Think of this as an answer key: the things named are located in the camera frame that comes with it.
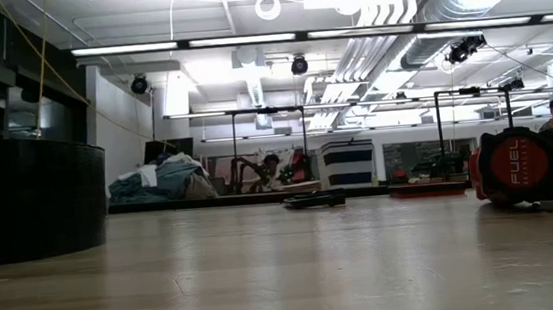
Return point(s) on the black gantry frame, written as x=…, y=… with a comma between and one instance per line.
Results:
x=262, y=111
x=438, y=126

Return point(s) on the black C-clamp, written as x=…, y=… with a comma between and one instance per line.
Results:
x=315, y=201

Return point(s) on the grey duct tape roll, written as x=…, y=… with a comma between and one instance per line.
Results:
x=29, y=196

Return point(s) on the black monitor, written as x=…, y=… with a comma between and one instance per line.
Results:
x=178, y=146

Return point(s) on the black aluminium table frame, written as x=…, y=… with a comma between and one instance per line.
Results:
x=160, y=205

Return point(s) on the black ceiling spotlight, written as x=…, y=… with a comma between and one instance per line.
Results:
x=299, y=66
x=139, y=85

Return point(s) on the white black striped box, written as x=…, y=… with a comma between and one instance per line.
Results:
x=347, y=158

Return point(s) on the teal white cloth pile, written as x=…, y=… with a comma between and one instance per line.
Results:
x=173, y=179

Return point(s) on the red square tray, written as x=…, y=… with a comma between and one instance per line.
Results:
x=428, y=193

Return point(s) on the black ceiling camera cluster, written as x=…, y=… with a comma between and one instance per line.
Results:
x=463, y=50

